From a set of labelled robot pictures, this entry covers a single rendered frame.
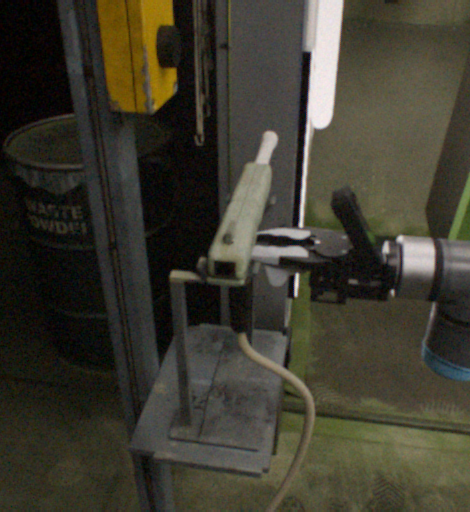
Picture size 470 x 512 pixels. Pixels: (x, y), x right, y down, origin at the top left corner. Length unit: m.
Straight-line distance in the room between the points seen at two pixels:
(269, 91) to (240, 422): 0.68
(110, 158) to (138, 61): 0.15
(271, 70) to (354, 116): 1.74
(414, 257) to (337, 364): 1.41
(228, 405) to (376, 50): 2.36
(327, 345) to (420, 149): 1.19
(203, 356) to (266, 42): 0.64
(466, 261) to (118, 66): 0.50
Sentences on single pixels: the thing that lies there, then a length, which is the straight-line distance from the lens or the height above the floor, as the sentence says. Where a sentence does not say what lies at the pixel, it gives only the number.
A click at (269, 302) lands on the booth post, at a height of 0.64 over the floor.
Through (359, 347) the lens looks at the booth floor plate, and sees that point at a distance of 2.20.
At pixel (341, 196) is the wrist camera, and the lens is 0.70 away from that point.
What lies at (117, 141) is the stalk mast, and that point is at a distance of 0.71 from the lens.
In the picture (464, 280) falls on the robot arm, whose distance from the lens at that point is 0.75.
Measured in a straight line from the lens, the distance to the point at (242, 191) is 0.79.
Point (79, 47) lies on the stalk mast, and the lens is 0.69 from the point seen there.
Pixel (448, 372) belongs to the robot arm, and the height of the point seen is 0.92.
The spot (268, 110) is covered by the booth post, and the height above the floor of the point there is 1.15.
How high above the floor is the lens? 1.47
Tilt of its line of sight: 32 degrees down
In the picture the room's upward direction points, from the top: straight up
